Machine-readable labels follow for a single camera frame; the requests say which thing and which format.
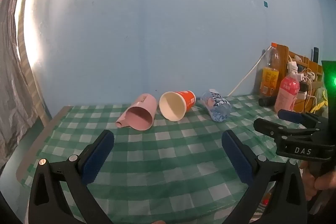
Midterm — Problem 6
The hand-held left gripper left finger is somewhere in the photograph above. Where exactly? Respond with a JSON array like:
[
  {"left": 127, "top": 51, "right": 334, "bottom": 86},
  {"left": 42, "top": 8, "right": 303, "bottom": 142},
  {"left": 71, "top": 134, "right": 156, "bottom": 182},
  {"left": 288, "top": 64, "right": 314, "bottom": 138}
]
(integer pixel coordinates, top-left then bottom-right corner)
[{"left": 28, "top": 130, "right": 115, "bottom": 224}]

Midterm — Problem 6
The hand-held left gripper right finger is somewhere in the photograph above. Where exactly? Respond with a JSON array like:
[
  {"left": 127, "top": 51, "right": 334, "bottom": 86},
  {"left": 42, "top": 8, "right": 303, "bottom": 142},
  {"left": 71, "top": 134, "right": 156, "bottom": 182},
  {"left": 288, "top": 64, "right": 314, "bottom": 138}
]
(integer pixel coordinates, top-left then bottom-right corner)
[{"left": 221, "top": 130, "right": 307, "bottom": 224}]

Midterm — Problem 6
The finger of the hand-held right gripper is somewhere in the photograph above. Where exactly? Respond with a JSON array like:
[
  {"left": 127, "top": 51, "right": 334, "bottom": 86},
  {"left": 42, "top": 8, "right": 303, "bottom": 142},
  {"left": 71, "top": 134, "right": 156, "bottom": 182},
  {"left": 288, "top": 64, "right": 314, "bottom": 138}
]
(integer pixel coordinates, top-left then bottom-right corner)
[
  {"left": 278, "top": 109, "right": 327, "bottom": 125},
  {"left": 253, "top": 118, "right": 321, "bottom": 144}
]

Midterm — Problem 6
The red paper cup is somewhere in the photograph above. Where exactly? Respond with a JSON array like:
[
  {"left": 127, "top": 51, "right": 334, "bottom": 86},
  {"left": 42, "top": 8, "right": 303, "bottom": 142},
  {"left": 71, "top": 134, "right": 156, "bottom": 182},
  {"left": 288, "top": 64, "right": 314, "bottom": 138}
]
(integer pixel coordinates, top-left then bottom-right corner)
[{"left": 159, "top": 90, "right": 197, "bottom": 122}]

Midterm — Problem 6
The person's right hand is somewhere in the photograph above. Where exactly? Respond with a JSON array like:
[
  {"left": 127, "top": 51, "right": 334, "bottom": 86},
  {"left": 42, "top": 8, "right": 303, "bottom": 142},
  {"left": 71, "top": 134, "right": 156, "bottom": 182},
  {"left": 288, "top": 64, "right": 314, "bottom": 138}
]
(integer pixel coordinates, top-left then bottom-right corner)
[{"left": 299, "top": 161, "right": 336, "bottom": 201}]

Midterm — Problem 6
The pink drink bottle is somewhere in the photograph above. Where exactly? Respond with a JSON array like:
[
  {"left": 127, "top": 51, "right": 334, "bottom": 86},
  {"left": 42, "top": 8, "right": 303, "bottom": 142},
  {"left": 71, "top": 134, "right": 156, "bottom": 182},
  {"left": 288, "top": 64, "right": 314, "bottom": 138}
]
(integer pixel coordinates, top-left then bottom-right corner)
[{"left": 274, "top": 67, "right": 300, "bottom": 114}]

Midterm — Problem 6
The black cylindrical object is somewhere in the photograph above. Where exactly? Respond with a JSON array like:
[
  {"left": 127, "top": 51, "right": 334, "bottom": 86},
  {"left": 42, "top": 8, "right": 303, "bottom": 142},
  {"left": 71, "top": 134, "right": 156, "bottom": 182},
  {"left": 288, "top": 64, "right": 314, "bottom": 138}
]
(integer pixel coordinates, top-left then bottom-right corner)
[{"left": 259, "top": 97, "right": 277, "bottom": 107}]

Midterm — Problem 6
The yellow-green cloth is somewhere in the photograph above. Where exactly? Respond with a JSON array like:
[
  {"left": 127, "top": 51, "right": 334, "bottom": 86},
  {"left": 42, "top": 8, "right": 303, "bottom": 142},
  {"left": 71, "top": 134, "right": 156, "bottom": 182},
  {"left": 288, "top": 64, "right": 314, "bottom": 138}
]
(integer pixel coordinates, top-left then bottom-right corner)
[{"left": 310, "top": 88, "right": 329, "bottom": 118}]

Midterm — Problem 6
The white power strip with plugs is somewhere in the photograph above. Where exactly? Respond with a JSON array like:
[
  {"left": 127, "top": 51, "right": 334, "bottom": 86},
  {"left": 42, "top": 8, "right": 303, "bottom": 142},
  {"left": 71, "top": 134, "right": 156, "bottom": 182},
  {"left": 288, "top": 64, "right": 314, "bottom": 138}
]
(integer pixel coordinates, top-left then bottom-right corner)
[{"left": 287, "top": 55, "right": 317, "bottom": 102}]

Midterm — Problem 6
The orange drink bottle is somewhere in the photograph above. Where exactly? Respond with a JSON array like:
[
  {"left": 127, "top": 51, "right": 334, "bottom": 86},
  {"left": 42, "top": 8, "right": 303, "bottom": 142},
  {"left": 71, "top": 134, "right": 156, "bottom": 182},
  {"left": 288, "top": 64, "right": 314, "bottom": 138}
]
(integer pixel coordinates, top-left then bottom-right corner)
[{"left": 259, "top": 42, "right": 280, "bottom": 97}]

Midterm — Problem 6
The wooden desk rack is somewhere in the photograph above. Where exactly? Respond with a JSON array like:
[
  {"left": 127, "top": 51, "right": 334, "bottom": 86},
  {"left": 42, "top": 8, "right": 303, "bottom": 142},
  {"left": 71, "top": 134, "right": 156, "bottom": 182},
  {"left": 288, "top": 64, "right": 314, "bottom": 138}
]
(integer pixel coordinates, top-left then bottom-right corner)
[{"left": 276, "top": 43, "right": 324, "bottom": 113}]

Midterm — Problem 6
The pink plastic mug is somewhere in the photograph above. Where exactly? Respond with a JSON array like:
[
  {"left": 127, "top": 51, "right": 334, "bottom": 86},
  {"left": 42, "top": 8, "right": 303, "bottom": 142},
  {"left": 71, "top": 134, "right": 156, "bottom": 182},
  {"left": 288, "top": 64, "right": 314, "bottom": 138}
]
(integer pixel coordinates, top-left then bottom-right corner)
[{"left": 116, "top": 93, "right": 157, "bottom": 131}]

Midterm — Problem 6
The green checkered tablecloth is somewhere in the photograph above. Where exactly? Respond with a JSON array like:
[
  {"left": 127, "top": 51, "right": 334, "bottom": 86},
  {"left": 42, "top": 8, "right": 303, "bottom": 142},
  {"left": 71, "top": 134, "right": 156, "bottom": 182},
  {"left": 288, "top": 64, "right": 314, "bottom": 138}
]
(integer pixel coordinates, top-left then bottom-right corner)
[{"left": 16, "top": 94, "right": 336, "bottom": 224}]

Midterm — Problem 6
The grey curtain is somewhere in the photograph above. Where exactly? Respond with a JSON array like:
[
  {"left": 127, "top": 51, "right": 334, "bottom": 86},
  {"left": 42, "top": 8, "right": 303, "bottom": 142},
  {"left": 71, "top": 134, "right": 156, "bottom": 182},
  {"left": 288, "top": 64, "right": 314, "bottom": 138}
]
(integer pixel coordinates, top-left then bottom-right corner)
[{"left": 0, "top": 0, "right": 46, "bottom": 169}]

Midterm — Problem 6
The white power cable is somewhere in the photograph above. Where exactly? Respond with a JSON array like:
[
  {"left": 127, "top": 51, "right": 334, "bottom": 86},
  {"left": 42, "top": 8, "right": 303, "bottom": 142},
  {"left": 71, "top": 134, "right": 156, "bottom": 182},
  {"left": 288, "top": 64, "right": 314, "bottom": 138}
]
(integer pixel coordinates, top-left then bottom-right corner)
[{"left": 226, "top": 46, "right": 271, "bottom": 97}]

